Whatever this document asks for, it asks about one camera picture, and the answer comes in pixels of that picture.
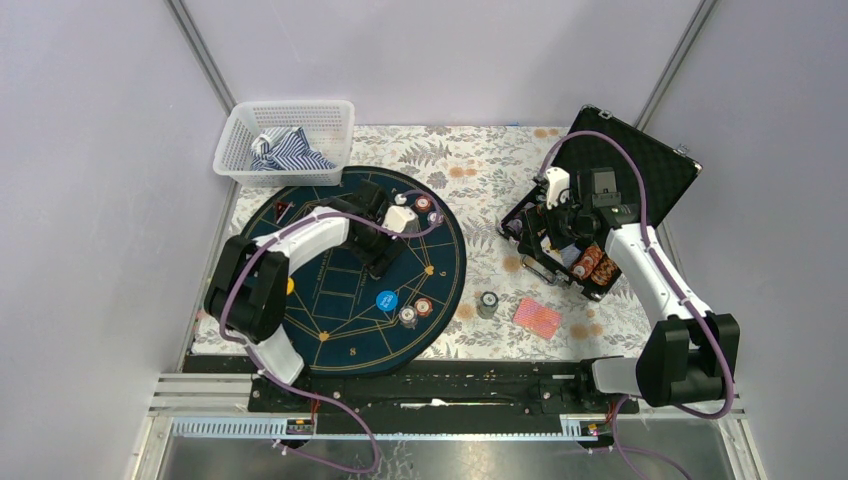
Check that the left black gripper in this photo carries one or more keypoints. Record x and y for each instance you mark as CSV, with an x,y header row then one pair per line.
x,y
377,261

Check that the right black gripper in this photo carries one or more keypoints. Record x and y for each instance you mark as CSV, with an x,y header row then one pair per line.
x,y
557,240

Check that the blue ten chip stack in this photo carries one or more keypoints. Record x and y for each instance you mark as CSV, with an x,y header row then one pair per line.
x,y
408,317

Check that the red white chip stack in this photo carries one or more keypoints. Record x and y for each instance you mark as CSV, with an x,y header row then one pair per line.
x,y
423,307

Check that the blue yellow fifty chip stack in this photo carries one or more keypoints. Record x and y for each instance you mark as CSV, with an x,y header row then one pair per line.
x,y
487,305

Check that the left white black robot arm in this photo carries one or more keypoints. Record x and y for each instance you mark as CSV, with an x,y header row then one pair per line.
x,y
252,281

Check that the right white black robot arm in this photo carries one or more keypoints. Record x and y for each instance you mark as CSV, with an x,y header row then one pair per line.
x,y
689,358

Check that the red chip row in case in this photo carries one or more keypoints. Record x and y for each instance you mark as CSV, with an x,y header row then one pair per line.
x,y
587,262

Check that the blue small blind button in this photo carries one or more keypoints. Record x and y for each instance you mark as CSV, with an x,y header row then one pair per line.
x,y
386,300

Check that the black aluminium chip case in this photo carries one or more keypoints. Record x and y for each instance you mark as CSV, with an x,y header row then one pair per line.
x,y
651,176

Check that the orange black chip row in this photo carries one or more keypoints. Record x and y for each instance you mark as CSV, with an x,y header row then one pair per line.
x,y
606,273

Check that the round dark poker mat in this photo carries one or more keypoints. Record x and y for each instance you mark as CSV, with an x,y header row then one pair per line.
x,y
331,317

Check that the red playing card deck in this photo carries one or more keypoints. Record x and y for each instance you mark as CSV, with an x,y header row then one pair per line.
x,y
540,320

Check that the floral tablecloth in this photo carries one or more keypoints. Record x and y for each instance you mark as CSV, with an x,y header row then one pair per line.
x,y
482,172

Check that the blue striped cloth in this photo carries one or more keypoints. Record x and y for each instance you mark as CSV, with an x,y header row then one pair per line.
x,y
286,149

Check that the white plastic basket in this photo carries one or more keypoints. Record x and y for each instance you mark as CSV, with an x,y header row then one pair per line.
x,y
328,125

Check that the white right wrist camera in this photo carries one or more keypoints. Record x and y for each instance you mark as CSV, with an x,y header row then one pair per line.
x,y
558,183

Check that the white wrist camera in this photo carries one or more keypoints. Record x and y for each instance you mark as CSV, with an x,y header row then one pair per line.
x,y
558,183
401,219

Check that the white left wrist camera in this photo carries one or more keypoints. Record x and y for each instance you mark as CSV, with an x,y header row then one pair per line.
x,y
401,219

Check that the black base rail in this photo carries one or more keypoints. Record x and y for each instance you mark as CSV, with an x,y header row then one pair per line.
x,y
425,398

